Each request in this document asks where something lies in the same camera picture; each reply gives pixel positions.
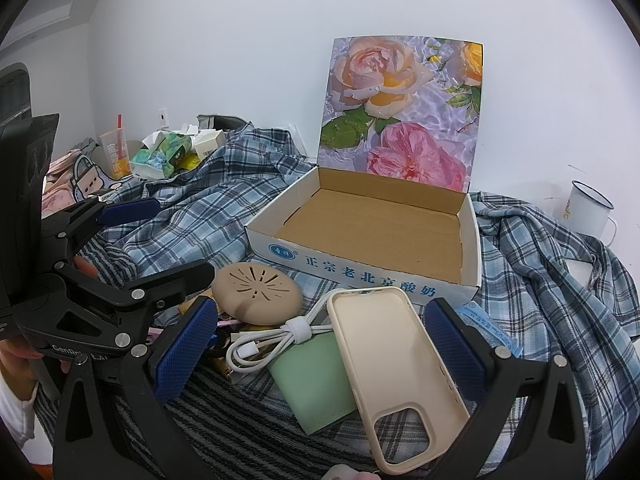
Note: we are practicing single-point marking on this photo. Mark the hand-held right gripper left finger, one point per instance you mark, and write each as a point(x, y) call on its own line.
point(185, 350)

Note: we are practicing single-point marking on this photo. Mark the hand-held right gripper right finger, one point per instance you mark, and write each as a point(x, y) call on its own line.
point(455, 350)

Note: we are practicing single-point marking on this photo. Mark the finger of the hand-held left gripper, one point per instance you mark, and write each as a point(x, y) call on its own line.
point(170, 280)
point(127, 211)

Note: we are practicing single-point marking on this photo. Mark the blue tissue packet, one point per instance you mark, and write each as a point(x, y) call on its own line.
point(492, 332)

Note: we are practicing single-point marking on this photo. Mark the beige phone case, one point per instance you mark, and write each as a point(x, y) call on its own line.
point(370, 350)

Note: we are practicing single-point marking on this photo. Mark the beige round silicone pad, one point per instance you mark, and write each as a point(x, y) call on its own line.
point(255, 290)

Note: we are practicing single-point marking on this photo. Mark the green pouch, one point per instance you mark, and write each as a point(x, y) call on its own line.
point(310, 385)

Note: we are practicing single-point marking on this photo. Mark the floral lid cardboard box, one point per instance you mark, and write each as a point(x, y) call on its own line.
point(380, 230)

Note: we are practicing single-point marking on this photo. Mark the white pink plush toy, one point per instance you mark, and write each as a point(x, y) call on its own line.
point(345, 475)

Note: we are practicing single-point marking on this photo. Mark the person's left hand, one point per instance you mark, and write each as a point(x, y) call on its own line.
point(15, 362)

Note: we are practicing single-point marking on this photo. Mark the clear cup with red straw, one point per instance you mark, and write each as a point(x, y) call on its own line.
point(114, 157)

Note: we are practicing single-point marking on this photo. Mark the cartoon print blanket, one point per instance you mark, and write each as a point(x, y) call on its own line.
point(80, 175)

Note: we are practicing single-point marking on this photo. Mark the green floral tissue pack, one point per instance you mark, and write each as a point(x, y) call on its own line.
point(160, 157)

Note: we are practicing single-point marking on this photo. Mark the yellow packet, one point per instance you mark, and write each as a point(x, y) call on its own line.
point(189, 161)

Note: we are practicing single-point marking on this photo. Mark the blue plaid shirt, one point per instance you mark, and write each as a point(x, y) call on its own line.
point(210, 195)

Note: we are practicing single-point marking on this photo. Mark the grey striped blanket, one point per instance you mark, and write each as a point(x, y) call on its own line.
point(235, 420)

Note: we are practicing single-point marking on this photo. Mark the small white box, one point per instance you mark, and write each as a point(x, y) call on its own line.
point(207, 144)

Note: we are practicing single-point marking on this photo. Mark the grey bag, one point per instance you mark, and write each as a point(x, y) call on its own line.
point(225, 122)

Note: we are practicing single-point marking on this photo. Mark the white enamel mug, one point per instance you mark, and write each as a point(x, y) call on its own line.
point(585, 215)

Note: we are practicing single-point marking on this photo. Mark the white wall socket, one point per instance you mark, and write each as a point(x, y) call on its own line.
point(163, 115)

